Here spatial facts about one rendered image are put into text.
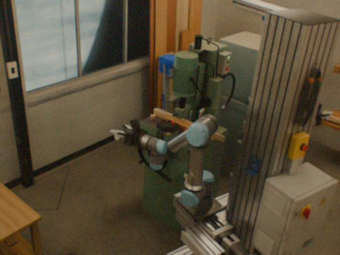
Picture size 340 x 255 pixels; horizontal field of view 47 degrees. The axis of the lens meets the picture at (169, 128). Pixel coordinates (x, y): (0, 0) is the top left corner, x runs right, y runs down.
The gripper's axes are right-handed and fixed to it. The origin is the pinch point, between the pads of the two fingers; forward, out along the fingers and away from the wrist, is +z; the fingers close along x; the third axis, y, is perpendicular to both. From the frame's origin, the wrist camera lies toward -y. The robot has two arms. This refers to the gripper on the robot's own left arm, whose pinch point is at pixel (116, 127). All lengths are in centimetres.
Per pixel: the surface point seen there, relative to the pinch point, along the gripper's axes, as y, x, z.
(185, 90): -12, 71, -9
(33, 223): 78, -26, 43
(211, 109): 4, 92, -23
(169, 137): 23, 57, -9
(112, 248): 121, 30, 15
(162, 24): -36, 194, 88
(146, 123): 24, 71, 21
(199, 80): -18, 86, -12
